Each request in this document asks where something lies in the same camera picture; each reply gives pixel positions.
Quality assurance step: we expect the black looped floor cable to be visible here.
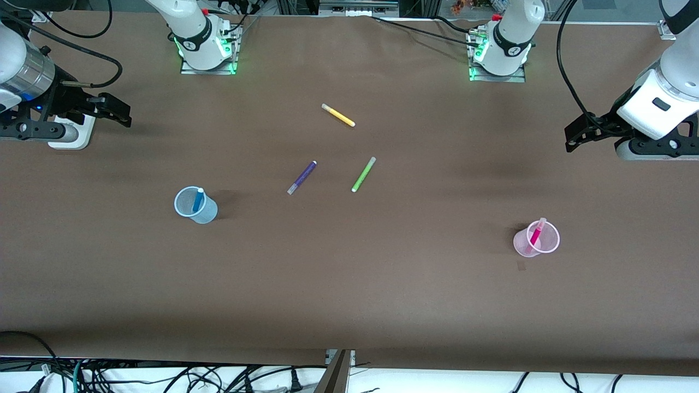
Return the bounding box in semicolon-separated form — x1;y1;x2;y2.
0;330;62;383

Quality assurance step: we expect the translucent pink plastic cup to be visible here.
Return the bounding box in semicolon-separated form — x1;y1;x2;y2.
513;219;561;258

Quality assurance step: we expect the green marker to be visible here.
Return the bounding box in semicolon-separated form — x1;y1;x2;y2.
351;157;377;193

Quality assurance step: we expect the black cable across table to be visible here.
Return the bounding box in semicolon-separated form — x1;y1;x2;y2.
371;15;482;45

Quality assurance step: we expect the translucent blue plastic cup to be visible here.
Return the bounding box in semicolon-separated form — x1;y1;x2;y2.
174;186;218;225

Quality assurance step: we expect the grey metal post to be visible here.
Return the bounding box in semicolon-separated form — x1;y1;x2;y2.
314;349;357;393

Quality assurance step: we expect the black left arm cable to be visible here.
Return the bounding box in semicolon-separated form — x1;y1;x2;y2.
556;0;608;135

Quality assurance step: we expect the black hanging loop cable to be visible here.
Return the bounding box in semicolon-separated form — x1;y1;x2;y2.
39;0;114;40

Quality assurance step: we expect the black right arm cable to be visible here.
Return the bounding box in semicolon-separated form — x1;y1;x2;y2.
0;14;123;89

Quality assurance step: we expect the pink marker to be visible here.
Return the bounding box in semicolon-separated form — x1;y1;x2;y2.
526;217;547;255

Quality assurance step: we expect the brown table cover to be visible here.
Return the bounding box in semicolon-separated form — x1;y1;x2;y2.
0;10;699;377

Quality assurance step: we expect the grey metal box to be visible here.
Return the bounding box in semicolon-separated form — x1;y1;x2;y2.
319;0;400;17

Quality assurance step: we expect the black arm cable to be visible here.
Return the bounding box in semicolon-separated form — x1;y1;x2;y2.
556;0;608;135
0;14;123;89

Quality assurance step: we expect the purple marker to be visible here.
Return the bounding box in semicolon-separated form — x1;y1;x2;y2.
287;160;318;195

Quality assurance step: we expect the yellow marker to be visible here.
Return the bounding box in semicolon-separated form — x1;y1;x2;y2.
321;103;356;128

